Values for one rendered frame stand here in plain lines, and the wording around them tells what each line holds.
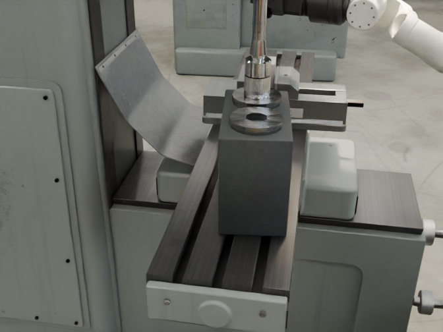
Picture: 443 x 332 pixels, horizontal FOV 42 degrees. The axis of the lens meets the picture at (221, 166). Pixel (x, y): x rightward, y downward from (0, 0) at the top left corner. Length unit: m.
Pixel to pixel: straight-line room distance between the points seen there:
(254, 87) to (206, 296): 0.37
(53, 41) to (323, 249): 0.80
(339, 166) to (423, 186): 1.71
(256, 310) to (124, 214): 0.68
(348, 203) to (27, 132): 0.78
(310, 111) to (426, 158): 2.10
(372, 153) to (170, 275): 2.59
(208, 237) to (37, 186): 0.60
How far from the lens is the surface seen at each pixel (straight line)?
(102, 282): 1.63
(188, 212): 1.08
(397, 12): 1.34
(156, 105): 1.52
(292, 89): 1.38
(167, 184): 1.45
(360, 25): 1.27
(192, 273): 0.94
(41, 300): 1.71
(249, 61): 1.03
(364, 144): 3.52
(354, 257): 1.49
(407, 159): 3.41
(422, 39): 1.29
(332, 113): 1.41
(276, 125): 0.95
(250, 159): 0.94
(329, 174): 1.45
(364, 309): 1.60
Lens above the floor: 1.53
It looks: 29 degrees down
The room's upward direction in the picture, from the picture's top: straight up
